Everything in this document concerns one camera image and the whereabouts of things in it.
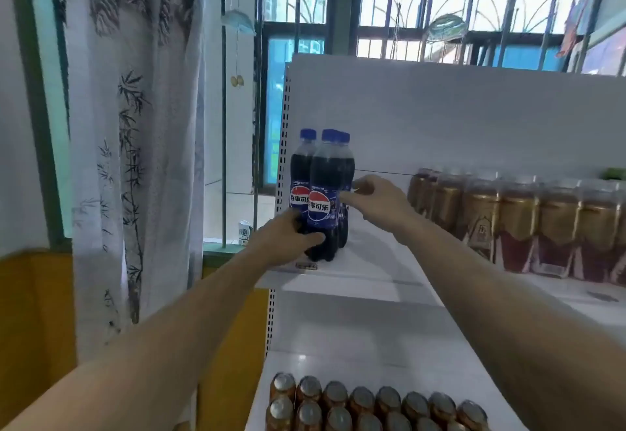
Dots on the Pepsi cola bottle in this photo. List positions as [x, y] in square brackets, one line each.
[331, 176]

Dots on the person's right forearm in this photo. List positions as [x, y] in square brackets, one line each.
[509, 318]

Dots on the row of amber drink bottles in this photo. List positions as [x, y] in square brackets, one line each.
[518, 220]

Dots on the grey shelf label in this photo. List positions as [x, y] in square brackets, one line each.
[602, 296]

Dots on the person's left hand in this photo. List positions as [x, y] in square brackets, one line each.
[279, 240]

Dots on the round glass hanging disc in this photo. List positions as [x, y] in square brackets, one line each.
[447, 26]
[238, 22]

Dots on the small white carton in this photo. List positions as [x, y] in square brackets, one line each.
[244, 232]

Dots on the person's left forearm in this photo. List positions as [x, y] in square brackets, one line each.
[147, 357]

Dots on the red-bordered shelf label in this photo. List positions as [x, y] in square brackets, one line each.
[306, 265]

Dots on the group of orange cans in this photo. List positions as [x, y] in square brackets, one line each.
[337, 396]

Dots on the barred window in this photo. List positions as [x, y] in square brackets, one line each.
[342, 15]

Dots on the group of blue-capped cola bottles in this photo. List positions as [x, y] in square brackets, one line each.
[300, 166]

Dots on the small brass pendant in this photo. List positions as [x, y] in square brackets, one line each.
[237, 80]

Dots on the white panelled door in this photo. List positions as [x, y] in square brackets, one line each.
[240, 152]

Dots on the person's right hand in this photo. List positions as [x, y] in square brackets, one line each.
[386, 201]

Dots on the pink hanging cloth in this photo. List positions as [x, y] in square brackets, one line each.
[572, 24]

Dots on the white metal shelf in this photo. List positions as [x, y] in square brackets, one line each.
[440, 113]

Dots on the white bamboo print curtain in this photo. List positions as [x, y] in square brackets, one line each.
[137, 152]

